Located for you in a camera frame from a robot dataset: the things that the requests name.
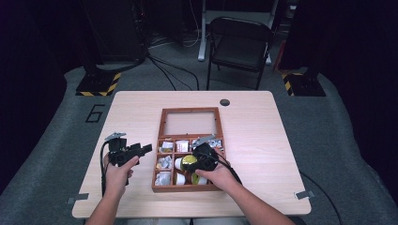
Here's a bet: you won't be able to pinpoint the small jar with yellow-green lid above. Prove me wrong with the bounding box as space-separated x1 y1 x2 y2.
191 172 208 186

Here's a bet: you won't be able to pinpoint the dark equipment cabinet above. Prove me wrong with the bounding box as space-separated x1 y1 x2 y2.
79 0 148 65

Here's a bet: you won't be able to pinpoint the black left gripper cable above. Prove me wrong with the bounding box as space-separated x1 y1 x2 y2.
99 140 112 199

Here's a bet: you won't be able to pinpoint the black floor cables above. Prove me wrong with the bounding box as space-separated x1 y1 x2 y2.
145 51 201 92

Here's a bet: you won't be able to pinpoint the brown wooden compartment box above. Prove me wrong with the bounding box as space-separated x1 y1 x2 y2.
151 106 227 193

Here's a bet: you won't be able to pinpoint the black folding chair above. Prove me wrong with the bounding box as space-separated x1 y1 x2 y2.
206 16 274 91

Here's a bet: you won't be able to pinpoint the crumpled silver foil packet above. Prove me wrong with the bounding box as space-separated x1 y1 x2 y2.
205 138 223 150
154 171 172 187
157 155 174 171

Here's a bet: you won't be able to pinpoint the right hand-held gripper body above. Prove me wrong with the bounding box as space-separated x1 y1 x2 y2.
191 134 221 173

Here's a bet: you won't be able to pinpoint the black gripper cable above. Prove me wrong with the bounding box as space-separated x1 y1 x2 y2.
99 140 112 199
215 154 244 186

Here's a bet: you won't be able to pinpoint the person's right hand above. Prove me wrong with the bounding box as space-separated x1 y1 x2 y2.
194 148 242 192

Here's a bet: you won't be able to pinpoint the striped black stand base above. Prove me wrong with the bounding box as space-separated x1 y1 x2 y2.
281 70 327 98
75 70 122 98

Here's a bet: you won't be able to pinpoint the small jar with gold lid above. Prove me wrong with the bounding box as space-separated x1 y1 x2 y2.
181 155 199 172

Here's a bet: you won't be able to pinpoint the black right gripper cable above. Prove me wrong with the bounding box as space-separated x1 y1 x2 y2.
215 154 244 186

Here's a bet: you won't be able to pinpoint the grey tape strip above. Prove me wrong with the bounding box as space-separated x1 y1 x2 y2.
66 192 90 206
294 189 316 201

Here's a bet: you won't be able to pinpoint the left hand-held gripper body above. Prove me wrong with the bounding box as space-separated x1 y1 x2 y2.
103 131 142 168

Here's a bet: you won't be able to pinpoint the white packet with red print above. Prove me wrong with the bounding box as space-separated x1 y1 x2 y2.
176 140 190 153

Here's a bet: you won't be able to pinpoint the black floor cable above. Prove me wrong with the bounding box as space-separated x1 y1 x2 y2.
299 171 344 225

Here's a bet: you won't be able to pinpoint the white and yellow packet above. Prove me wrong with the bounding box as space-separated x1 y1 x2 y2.
160 141 175 154

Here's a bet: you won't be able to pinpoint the person's left hand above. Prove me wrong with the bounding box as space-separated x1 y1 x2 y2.
103 155 141 197

